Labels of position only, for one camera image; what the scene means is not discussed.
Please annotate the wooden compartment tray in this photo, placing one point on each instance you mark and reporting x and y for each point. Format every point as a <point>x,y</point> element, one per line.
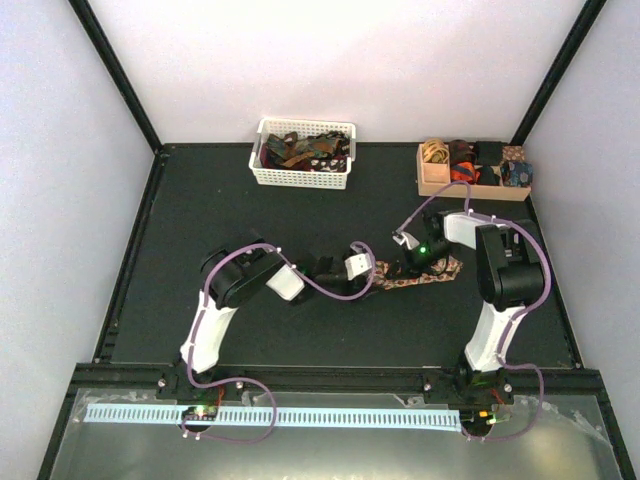
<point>431,178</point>

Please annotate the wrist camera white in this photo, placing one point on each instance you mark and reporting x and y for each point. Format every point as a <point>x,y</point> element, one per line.
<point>360,265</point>
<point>405,240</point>

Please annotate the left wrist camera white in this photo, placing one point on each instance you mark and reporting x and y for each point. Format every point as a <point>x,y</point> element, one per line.
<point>360,265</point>

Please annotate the blue patterned rolled tie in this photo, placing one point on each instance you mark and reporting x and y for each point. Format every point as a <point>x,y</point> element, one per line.
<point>517,174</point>

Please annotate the black frame post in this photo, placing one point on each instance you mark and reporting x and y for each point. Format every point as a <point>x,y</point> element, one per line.
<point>574,39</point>
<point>98,38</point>

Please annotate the white slotted cable duct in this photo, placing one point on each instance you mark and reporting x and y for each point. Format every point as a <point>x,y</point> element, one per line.
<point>289,417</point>

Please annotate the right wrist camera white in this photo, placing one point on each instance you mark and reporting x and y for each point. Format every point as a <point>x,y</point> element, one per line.
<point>405,240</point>

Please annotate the pile of ties in basket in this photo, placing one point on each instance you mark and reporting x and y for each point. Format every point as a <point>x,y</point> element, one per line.
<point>326,152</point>

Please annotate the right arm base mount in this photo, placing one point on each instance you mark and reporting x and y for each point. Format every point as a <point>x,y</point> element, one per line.
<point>460,387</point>

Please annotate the paisley patterned necktie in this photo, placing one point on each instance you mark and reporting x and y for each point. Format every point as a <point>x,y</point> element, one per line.
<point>395,275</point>

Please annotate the clear acrylic sheet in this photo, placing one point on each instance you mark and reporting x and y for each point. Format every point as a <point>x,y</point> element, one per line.
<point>562,437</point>

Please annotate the orange blue rolled tie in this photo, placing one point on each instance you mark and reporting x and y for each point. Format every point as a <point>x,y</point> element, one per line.
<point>463,171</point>

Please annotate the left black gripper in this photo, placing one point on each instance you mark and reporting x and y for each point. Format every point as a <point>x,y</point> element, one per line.
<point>353,289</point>

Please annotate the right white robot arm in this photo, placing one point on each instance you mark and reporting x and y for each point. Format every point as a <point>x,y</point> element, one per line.
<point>512,271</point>

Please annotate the black rolled tie front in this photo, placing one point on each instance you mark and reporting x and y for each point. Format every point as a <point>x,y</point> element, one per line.
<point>486,176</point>

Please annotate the dark red rolled tie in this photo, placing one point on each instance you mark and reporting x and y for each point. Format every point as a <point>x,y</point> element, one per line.
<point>460,151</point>

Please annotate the white plastic basket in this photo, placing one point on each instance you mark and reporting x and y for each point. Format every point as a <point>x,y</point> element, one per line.
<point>318,180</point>

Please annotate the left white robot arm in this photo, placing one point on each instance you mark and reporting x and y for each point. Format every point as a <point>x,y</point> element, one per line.
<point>234,275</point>

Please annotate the left black frame post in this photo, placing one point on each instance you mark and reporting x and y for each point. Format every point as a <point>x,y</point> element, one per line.
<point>98,38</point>

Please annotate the right black frame post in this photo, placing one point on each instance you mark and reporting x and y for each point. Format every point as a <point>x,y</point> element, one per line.
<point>574,39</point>

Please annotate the black rolled tie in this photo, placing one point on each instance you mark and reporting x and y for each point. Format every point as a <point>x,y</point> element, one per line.
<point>486,176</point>
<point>489,153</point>

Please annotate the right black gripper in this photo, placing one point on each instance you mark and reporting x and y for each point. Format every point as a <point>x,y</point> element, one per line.
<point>409,265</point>

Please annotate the brown patterned rolled tie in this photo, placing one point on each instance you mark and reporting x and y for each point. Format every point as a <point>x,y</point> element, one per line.
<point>513,153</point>

